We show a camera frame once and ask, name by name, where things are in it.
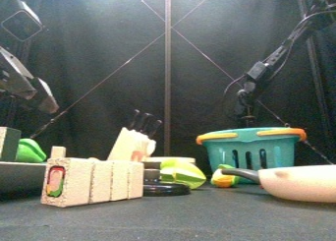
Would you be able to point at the green toy pepper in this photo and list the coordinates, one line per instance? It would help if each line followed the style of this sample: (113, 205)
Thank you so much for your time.
(29, 151)

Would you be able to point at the green yellow toy vegetable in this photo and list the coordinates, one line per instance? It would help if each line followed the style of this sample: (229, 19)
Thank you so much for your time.
(181, 173)

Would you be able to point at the grey vertical frame pole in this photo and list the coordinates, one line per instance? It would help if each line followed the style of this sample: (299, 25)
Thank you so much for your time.
(168, 71)

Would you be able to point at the beige toy knife block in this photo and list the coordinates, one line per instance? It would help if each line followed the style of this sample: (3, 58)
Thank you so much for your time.
(131, 146)

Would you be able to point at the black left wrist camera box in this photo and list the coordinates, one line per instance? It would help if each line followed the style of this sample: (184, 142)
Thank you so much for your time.
(20, 22)

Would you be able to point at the grey flat tray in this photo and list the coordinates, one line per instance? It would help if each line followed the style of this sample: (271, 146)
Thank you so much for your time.
(21, 176)

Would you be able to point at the dark green block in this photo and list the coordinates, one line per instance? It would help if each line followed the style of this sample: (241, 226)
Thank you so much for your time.
(8, 143)

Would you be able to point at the dark frame post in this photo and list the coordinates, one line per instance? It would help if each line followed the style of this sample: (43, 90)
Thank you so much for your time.
(316, 97)

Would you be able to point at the small beige wooden cube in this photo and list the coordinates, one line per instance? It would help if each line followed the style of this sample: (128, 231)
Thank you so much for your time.
(57, 152)

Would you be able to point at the sliced white sushi roll toy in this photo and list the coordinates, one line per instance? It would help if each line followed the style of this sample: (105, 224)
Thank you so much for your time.
(89, 181)

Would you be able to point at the yellow orange green toy fruit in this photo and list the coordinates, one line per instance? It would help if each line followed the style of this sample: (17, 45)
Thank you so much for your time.
(224, 178)

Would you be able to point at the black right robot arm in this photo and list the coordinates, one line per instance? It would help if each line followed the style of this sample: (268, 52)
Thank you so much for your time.
(301, 28)

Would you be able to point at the white round dish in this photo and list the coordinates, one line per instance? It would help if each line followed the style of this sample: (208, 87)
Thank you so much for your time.
(171, 159)

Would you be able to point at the black round stand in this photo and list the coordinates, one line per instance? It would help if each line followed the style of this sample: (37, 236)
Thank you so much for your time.
(164, 188)

